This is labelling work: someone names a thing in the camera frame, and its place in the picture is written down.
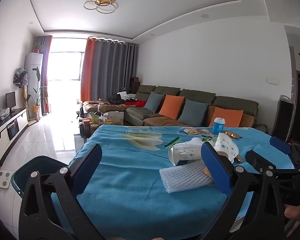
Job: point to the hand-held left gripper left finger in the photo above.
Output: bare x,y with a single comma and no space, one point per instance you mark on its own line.
90,162

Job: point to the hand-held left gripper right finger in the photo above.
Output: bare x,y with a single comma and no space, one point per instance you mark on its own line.
215,167

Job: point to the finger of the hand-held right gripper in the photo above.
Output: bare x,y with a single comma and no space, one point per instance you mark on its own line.
258,161
281,145

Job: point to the white dotted paper cup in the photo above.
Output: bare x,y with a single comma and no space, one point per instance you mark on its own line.
182,152
225,145

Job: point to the small white foam net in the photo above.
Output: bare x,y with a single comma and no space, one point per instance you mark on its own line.
192,142

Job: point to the large white foam net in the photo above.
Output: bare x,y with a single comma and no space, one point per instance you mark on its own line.
180,177

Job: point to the teal plastic bin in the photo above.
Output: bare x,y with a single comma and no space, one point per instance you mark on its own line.
40,162

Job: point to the person's right hand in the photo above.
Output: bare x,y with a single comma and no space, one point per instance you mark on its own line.
295,212

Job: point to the brown snack packet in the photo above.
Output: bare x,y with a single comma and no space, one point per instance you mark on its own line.
231,135
239,158

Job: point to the black chair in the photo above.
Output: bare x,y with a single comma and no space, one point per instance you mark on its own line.
282,120

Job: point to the cluttered coffee table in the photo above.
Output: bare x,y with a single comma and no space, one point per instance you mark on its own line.
95,125

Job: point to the red snack packet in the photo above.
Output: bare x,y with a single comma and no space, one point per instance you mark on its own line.
204,130

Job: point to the blue cup with white lid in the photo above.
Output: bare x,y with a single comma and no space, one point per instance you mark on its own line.
218,126

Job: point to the clear yellow snack packet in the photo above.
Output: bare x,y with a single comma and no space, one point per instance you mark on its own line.
190,131

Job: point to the blue flower printed tablecloth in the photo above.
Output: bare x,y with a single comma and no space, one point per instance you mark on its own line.
130,180

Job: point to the orange cushion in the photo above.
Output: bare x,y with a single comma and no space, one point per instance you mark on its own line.
171,107
230,117

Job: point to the blue grey cushion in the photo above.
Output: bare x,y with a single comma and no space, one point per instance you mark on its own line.
192,112
153,102

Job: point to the green brown sofa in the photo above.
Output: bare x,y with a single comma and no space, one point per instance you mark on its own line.
227,102

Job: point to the pile of clothes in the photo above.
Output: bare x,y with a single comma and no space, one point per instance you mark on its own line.
127,98

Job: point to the tall plant in yellow pot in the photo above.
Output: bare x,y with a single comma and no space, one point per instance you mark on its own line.
36,107

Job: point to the white black media cabinet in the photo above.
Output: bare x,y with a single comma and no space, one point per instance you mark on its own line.
5,135

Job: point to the white bathroom scale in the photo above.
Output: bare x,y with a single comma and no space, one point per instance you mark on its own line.
1,179

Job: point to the brown cabinet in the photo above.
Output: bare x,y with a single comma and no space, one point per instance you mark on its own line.
135,83

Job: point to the wide orange grey curtain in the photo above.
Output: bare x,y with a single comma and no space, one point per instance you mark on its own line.
110,67

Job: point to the narrow purple orange curtain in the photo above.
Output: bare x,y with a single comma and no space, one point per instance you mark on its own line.
46,75

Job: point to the clear plastic bag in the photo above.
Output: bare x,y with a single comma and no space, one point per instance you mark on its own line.
5,113

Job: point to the black monitor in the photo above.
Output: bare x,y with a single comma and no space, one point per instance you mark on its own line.
10,101

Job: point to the white standing air conditioner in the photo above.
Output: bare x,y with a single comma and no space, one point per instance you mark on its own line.
32,80

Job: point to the cloth covered standing fan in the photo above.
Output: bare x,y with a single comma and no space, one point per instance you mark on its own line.
20,77

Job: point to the small potted plant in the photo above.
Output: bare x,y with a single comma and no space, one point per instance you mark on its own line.
37,48

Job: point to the white wall socket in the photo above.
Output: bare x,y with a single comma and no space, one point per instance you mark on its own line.
272,81

